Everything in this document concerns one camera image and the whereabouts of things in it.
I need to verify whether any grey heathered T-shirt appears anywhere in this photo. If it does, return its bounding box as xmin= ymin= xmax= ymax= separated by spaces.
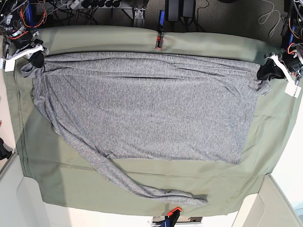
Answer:
xmin=21 ymin=52 xmax=271 ymax=206

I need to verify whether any blue clamp handle right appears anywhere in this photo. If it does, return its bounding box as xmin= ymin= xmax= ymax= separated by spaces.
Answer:
xmin=281 ymin=22 xmax=296 ymax=49

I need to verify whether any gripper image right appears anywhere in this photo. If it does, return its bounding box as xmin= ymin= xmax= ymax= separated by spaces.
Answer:
xmin=257 ymin=50 xmax=303 ymax=82

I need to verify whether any black power adapter left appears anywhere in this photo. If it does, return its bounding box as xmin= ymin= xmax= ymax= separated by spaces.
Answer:
xmin=165 ymin=0 xmax=180 ymax=22

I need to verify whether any orange black clamp top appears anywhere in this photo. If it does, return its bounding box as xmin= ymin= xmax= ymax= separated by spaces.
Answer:
xmin=156 ymin=10 xmax=165 ymax=50

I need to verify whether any black object left edge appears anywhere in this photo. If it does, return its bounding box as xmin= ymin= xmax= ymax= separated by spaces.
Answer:
xmin=0 ymin=138 xmax=12 ymax=160

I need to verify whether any blue clamp handle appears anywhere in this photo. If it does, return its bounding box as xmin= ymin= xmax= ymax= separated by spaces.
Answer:
xmin=281 ymin=22 xmax=296 ymax=49
xmin=24 ymin=0 xmax=35 ymax=26

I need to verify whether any orange black clamp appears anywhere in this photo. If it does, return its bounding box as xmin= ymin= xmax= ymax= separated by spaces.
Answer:
xmin=160 ymin=207 xmax=182 ymax=227
xmin=156 ymin=10 xmax=165 ymax=50

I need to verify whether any orange black clamp bottom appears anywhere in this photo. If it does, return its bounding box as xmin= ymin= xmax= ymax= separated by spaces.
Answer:
xmin=160 ymin=207 xmax=182 ymax=227

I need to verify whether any white power strip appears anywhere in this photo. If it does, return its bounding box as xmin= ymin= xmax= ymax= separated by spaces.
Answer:
xmin=54 ymin=0 xmax=129 ymax=10

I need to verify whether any grey coiled cable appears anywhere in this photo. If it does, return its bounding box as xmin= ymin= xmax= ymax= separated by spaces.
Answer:
xmin=257 ymin=0 xmax=285 ymax=39

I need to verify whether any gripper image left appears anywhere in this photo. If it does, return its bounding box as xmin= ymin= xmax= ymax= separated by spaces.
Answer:
xmin=4 ymin=30 xmax=49 ymax=68

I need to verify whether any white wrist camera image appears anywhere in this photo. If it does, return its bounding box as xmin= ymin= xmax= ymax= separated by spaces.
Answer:
xmin=0 ymin=57 xmax=16 ymax=72
xmin=285 ymin=83 xmax=302 ymax=98

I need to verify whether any blue clamp handle left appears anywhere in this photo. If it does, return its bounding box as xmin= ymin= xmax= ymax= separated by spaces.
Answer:
xmin=24 ymin=0 xmax=35 ymax=26

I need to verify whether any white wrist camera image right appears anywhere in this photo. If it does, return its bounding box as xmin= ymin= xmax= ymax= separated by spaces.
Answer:
xmin=285 ymin=83 xmax=302 ymax=98

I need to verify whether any metal table bracket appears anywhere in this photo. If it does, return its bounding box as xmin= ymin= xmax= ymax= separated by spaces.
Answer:
xmin=133 ymin=8 xmax=145 ymax=28

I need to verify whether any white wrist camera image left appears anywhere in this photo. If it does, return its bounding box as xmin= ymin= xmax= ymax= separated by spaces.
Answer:
xmin=0 ymin=57 xmax=16 ymax=72

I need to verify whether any black power adapter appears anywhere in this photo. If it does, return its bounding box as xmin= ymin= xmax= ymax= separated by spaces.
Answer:
xmin=181 ymin=0 xmax=196 ymax=18
xmin=165 ymin=0 xmax=180 ymax=22

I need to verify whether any black power adapter right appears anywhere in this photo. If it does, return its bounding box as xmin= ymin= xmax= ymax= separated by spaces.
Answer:
xmin=181 ymin=0 xmax=196 ymax=18

